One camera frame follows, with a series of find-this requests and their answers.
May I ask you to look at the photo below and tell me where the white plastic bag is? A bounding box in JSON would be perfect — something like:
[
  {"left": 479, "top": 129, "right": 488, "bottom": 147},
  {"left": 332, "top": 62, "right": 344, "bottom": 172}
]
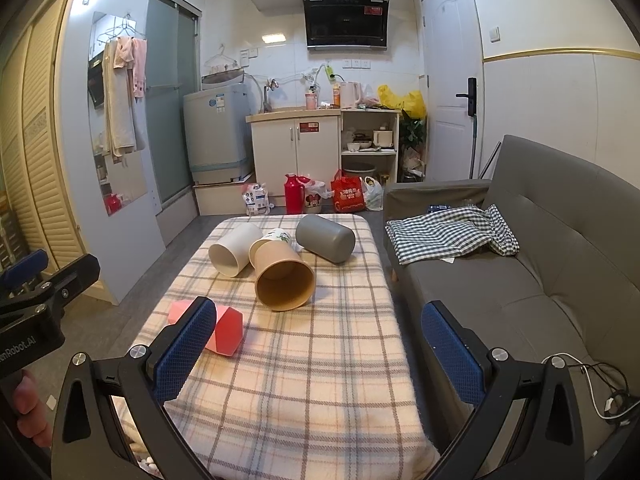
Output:
[{"left": 362, "top": 175, "right": 385, "bottom": 212}]

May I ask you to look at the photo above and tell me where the wall mirror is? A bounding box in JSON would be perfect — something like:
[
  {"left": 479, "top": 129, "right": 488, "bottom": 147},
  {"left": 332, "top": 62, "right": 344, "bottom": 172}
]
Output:
[{"left": 88, "top": 11, "right": 150, "bottom": 217}]

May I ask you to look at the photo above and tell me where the white door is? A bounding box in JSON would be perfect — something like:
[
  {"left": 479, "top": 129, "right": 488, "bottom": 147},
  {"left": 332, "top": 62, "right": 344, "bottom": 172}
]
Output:
[{"left": 419, "top": 0, "right": 484, "bottom": 181}]

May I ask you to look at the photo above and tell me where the black cable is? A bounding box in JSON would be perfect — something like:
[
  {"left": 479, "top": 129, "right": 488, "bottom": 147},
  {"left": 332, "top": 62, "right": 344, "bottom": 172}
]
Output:
[{"left": 580, "top": 360, "right": 633, "bottom": 427}]

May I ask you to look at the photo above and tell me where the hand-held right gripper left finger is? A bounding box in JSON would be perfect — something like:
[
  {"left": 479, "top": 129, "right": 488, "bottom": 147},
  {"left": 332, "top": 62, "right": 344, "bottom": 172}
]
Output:
[{"left": 50, "top": 296, "right": 219, "bottom": 480}]

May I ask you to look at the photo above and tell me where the cartoon print bag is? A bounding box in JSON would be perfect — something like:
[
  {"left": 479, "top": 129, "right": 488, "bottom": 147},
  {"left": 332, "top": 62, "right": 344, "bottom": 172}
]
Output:
[{"left": 302, "top": 178, "right": 334, "bottom": 210}]

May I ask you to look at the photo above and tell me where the red shopping bag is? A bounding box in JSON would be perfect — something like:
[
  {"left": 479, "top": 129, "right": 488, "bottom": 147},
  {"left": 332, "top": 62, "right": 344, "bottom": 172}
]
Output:
[{"left": 330, "top": 169, "right": 366, "bottom": 215}]

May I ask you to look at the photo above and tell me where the green plant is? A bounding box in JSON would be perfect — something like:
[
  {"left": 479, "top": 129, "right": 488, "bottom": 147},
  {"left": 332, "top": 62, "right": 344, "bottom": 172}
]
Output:
[{"left": 400, "top": 110, "right": 429, "bottom": 147}]

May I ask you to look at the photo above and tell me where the plaid tablecloth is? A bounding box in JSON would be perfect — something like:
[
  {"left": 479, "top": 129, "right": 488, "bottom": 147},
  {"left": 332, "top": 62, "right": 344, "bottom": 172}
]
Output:
[{"left": 129, "top": 214, "right": 442, "bottom": 480}]

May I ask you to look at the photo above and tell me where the white cup with green print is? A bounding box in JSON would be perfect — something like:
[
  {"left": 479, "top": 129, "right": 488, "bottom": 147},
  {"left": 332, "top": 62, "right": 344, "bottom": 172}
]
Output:
[{"left": 248, "top": 228, "right": 297, "bottom": 261}]

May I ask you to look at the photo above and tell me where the white cable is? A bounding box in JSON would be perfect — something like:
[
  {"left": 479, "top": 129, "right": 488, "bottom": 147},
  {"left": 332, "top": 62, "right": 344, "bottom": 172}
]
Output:
[{"left": 541, "top": 353, "right": 626, "bottom": 421}]

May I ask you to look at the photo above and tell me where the grey washing machine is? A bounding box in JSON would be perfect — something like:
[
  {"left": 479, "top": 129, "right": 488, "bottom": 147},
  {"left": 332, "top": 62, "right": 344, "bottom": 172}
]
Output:
[{"left": 182, "top": 82, "right": 254, "bottom": 186}]

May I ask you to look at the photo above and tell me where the brown paper cup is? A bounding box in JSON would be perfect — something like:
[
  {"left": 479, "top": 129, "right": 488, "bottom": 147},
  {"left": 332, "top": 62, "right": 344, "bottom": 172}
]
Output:
[{"left": 249, "top": 241, "right": 316, "bottom": 313}]

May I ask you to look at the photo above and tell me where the louvred wardrobe door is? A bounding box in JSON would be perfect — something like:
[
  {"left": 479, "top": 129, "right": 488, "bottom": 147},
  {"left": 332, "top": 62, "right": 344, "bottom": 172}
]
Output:
[{"left": 0, "top": 0, "right": 87, "bottom": 281}]

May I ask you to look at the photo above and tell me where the pink cup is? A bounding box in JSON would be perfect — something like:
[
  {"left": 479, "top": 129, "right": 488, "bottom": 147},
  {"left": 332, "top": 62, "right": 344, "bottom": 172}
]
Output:
[{"left": 167, "top": 300, "right": 244, "bottom": 359}]

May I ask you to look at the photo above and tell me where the black range hood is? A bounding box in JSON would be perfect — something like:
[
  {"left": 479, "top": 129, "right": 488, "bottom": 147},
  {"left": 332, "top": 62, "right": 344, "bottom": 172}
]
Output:
[{"left": 299, "top": 0, "right": 391, "bottom": 51}]

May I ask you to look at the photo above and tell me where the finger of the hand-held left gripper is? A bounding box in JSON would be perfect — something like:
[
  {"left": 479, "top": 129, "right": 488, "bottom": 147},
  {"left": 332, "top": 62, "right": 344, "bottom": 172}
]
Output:
[
  {"left": 0, "top": 253, "right": 101, "bottom": 322},
  {"left": 0, "top": 249, "right": 50, "bottom": 292}
]

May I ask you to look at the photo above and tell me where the metal faucet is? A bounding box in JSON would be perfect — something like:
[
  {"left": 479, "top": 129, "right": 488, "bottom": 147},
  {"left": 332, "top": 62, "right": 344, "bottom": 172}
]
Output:
[{"left": 263, "top": 78, "right": 281, "bottom": 113}]

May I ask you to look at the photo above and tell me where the yellow plastic bag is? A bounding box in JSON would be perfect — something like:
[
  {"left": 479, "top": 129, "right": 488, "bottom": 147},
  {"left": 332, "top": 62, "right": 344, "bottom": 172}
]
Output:
[{"left": 377, "top": 84, "right": 428, "bottom": 119}]

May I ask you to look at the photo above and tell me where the grey cup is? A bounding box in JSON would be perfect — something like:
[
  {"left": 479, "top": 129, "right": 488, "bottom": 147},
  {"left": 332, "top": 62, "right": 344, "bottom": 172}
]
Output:
[{"left": 295, "top": 214, "right": 356, "bottom": 265}]

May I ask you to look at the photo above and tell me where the grey sofa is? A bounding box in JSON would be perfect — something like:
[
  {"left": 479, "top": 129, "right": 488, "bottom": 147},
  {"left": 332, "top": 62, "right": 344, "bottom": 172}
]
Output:
[{"left": 382, "top": 134, "right": 640, "bottom": 463}]

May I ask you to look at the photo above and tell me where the frosted glass door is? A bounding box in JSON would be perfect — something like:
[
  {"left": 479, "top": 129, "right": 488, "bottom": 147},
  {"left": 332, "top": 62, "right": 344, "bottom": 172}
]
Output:
[{"left": 144, "top": 0, "right": 201, "bottom": 217}]

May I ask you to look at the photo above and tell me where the person's left hand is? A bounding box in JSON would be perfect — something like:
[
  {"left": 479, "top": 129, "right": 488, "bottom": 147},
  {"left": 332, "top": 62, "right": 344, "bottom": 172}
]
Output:
[{"left": 11, "top": 371, "right": 54, "bottom": 449}]

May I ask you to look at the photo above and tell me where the white sink cabinet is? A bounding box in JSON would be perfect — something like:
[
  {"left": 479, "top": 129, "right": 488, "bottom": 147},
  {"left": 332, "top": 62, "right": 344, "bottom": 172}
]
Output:
[{"left": 244, "top": 109, "right": 344, "bottom": 197}]

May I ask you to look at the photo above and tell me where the black door lock handle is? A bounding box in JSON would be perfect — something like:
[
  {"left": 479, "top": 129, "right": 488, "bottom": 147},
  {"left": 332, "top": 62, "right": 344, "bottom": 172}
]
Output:
[{"left": 455, "top": 77, "right": 479, "bottom": 116}]

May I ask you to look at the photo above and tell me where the white printed packet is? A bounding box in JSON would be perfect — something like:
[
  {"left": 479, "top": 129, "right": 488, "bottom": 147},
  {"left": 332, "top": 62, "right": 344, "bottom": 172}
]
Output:
[{"left": 239, "top": 181, "right": 272, "bottom": 217}]

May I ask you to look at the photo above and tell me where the wire clothes hanger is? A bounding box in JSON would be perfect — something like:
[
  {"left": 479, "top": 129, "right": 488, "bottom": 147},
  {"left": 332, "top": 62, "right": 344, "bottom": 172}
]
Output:
[{"left": 202, "top": 44, "right": 239, "bottom": 74}]

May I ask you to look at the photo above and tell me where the red thermos flask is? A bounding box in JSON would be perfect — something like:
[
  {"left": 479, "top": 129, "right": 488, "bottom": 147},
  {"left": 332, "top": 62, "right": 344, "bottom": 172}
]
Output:
[{"left": 283, "top": 173, "right": 300, "bottom": 215}]

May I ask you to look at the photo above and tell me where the open white shelf unit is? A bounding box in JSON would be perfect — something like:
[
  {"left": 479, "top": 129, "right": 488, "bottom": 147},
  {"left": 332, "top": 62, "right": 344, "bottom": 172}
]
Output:
[{"left": 340, "top": 108, "right": 402, "bottom": 187}]

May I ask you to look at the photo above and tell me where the green checked cloth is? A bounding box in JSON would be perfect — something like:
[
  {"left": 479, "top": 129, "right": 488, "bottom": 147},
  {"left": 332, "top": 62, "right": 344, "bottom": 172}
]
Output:
[{"left": 385, "top": 204, "right": 521, "bottom": 266}]

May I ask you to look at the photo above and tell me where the white electric kettle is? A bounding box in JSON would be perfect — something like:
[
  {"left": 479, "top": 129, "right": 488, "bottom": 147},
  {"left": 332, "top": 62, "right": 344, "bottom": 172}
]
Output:
[{"left": 340, "top": 81, "right": 363, "bottom": 110}]

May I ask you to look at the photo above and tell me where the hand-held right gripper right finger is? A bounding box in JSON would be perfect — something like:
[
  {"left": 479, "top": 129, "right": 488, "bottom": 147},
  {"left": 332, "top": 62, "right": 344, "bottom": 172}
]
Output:
[{"left": 421, "top": 300, "right": 596, "bottom": 480}]

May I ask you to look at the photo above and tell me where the white platform step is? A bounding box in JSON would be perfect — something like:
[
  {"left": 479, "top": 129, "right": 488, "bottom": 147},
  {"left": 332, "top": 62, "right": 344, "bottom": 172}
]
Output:
[{"left": 192, "top": 172, "right": 259, "bottom": 217}]

